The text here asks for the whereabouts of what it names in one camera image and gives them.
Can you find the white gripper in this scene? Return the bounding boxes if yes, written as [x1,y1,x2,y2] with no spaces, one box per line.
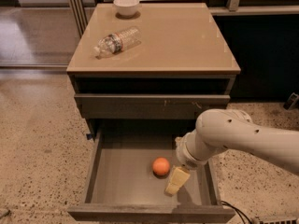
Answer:
[165,131,207,195]

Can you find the orange fruit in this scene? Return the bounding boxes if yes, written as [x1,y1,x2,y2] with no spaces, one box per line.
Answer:
[152,157,170,176]

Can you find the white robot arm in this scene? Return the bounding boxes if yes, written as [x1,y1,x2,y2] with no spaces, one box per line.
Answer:
[165,109,299,195]

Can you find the open grey middle drawer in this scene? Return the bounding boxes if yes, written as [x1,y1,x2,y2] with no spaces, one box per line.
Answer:
[68,119,235,224]

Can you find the brown drawer cabinet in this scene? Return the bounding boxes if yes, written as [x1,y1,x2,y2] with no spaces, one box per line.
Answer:
[67,3,240,134]

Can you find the closed grey top drawer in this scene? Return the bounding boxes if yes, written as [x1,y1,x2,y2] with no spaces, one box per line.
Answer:
[75,93,230,119]

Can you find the grey floor vent grille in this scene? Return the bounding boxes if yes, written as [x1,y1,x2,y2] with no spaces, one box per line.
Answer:
[252,216,299,224]

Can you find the dark object on floor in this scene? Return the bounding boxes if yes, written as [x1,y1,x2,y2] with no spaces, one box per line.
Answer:
[283,92,299,110]

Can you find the clear plastic water bottle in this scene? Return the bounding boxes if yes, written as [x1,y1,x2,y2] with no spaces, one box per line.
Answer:
[93,26,141,58]

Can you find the white ceramic bowl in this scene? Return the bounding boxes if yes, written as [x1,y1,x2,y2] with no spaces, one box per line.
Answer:
[113,0,139,17]

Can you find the black cable on floor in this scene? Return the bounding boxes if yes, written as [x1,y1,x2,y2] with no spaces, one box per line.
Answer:
[221,200,253,224]

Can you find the metal window frame rail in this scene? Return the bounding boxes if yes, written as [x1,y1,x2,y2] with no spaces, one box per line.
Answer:
[69,0,88,36]

